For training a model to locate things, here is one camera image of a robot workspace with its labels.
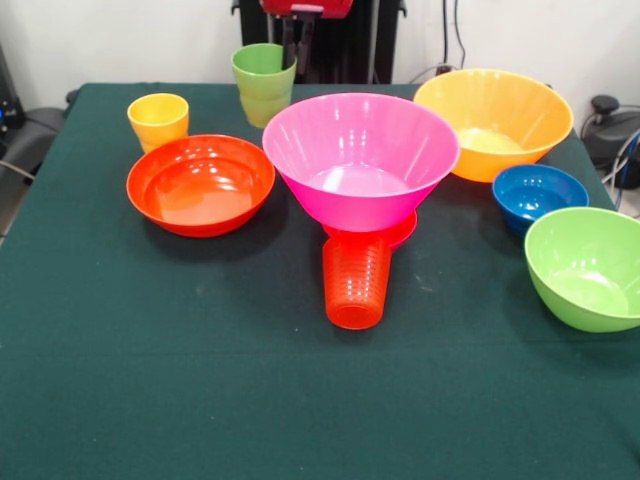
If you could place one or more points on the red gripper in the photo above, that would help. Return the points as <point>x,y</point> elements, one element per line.
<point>310,6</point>

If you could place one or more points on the green cup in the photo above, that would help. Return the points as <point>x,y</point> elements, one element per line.
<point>262,90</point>

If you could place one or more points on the large pink bowl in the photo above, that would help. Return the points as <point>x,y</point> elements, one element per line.
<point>350,165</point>

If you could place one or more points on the small magenta bowl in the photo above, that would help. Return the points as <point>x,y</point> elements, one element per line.
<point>405,232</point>

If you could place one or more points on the large orange bowl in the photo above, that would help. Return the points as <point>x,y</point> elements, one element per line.
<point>525,120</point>

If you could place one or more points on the orange-red ribbed cup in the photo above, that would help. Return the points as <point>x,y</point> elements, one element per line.
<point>355,285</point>

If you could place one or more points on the yellow cup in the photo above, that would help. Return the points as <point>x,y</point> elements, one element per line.
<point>157,125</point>

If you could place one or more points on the red shallow bowl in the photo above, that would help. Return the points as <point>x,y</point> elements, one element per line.
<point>200,192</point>

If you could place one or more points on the small dark blue bowl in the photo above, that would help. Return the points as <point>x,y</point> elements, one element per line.
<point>535,195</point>

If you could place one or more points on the black equipment box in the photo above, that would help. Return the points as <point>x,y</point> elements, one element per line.
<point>7,100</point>

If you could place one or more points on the dark green tablecloth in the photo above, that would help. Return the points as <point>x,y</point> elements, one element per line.
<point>320,375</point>

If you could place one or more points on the light green bowl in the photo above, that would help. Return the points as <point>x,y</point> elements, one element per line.
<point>585,280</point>

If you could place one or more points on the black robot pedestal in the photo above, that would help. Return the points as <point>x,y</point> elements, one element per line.
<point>350,50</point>

